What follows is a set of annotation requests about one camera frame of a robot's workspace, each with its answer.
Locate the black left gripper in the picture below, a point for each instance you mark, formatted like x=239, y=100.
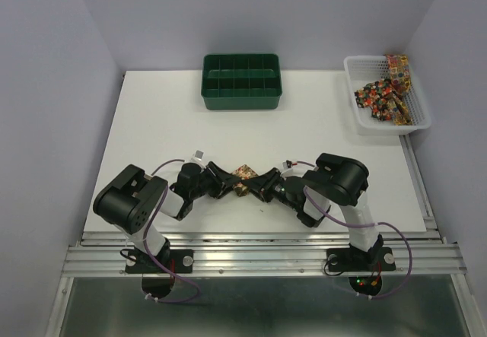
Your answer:
x=227, y=179

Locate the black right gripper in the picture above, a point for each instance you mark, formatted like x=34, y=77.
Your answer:
x=263, y=184

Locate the paisley patterned tie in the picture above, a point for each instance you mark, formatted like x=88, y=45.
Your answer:
x=244, y=172

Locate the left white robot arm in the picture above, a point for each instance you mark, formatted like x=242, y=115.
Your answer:
x=133, y=199

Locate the green compartment organizer box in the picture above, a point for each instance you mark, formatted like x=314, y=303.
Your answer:
x=241, y=81

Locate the dark multicolour dotted tie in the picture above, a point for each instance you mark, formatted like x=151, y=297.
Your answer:
x=376, y=96

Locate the white perforated plastic basket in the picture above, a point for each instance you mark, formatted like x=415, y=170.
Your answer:
x=361, y=70

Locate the yellow patterned tie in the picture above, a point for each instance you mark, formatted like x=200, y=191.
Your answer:
x=400, y=78

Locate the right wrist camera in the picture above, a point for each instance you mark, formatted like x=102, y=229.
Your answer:
x=288, y=166

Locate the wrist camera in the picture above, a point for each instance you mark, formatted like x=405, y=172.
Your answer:
x=197, y=158
x=288, y=166

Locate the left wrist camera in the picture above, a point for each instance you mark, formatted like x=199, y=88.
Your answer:
x=197, y=158

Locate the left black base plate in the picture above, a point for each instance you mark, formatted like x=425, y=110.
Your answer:
x=177, y=261

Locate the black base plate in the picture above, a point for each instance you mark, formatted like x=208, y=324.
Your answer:
x=177, y=261
x=342, y=260

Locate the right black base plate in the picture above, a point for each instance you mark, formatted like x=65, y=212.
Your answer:
x=342, y=260

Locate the aluminium rail frame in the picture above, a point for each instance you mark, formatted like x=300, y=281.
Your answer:
x=244, y=237

